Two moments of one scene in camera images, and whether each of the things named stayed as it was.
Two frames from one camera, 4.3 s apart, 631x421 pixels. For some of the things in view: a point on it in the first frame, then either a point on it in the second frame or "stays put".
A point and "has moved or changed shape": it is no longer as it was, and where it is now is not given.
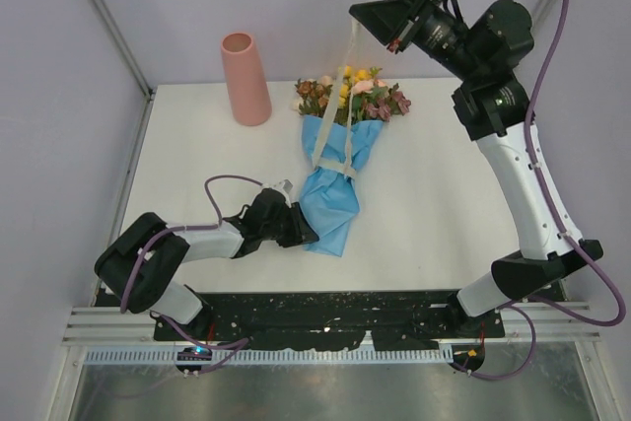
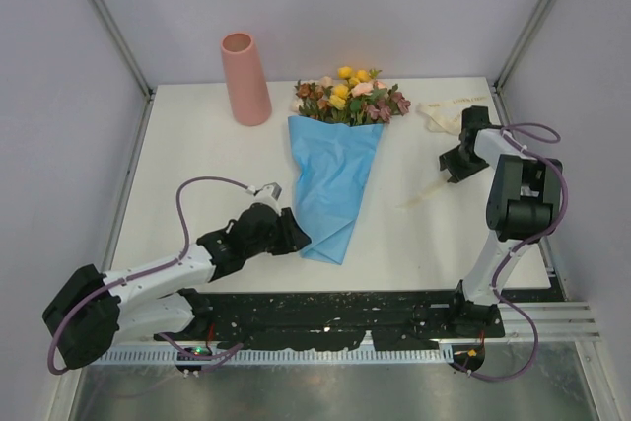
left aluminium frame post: x=115 y=32 stays put
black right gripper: x=387 y=20 → x=462 y=175
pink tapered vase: x=247 y=87 stays put
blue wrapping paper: x=329 y=201 has moved or changed shape
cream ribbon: x=344 y=170 → x=444 y=117
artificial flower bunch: x=362 y=97 stays put
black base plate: x=340 y=321 stays put
